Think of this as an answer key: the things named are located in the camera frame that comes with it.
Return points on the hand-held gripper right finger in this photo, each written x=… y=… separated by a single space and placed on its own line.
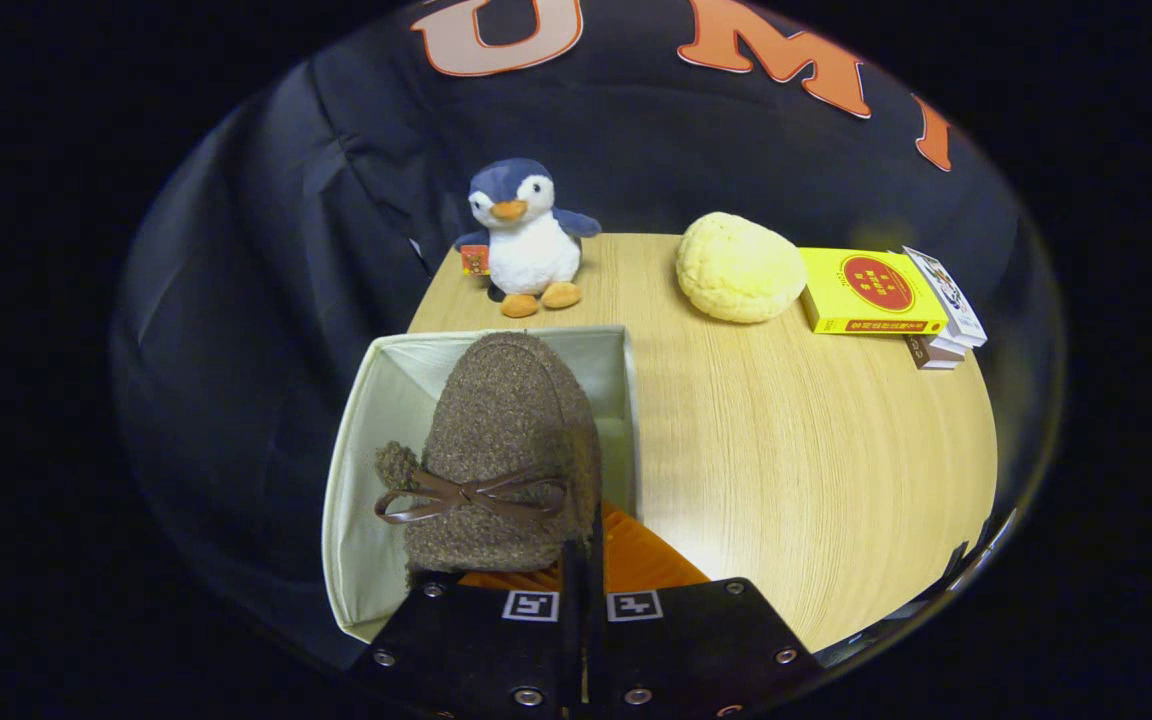
x=599 y=620

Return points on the blue white penguin plush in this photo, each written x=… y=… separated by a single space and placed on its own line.
x=531 y=250

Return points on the yellow book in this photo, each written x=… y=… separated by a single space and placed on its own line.
x=871 y=290

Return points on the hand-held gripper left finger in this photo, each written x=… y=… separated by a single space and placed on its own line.
x=572 y=620

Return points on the cream fabric storage box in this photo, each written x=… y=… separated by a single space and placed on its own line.
x=376 y=400

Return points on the brown fuzzy shoe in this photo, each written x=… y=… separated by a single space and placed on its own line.
x=516 y=420

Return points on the white book stack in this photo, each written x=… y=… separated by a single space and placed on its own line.
x=951 y=300

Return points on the yellow plush bread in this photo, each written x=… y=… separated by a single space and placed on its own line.
x=741 y=268

